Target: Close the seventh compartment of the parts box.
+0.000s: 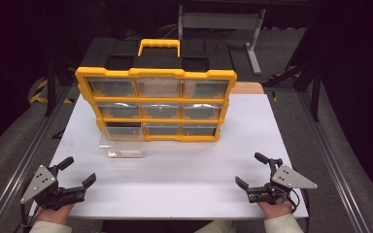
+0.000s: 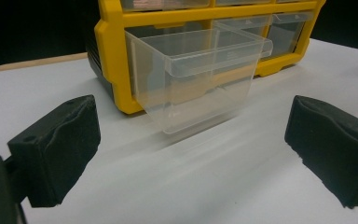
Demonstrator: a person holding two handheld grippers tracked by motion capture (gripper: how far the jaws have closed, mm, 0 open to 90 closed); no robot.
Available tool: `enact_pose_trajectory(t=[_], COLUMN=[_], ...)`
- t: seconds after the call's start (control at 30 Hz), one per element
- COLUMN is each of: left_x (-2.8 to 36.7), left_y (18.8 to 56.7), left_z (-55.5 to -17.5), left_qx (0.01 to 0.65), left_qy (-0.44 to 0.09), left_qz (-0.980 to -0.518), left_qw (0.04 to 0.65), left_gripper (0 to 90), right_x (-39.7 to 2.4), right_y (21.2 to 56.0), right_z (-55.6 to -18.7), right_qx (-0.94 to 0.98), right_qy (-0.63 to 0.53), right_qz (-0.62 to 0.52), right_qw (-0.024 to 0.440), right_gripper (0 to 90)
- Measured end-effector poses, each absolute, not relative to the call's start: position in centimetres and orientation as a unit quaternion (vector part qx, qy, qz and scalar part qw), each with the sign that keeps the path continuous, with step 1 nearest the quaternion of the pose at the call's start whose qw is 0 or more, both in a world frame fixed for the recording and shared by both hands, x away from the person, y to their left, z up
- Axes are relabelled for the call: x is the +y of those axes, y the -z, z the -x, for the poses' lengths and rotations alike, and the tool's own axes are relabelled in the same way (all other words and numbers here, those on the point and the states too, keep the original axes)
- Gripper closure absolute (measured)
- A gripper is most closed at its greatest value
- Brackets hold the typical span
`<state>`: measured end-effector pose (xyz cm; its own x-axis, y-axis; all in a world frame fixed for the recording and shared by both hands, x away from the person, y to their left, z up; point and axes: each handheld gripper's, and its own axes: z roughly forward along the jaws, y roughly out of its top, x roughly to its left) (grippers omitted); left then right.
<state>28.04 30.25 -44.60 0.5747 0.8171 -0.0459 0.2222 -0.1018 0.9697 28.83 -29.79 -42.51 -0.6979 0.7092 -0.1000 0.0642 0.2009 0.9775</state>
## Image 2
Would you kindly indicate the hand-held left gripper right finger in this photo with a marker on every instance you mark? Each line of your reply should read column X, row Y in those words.
column 332, row 146

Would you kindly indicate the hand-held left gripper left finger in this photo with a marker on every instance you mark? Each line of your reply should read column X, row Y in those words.
column 54, row 149

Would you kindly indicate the yellow drawer cabinet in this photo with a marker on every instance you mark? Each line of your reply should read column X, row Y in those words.
column 112, row 59

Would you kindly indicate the large clear plastic drawer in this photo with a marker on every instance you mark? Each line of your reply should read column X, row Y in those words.
column 195, row 81

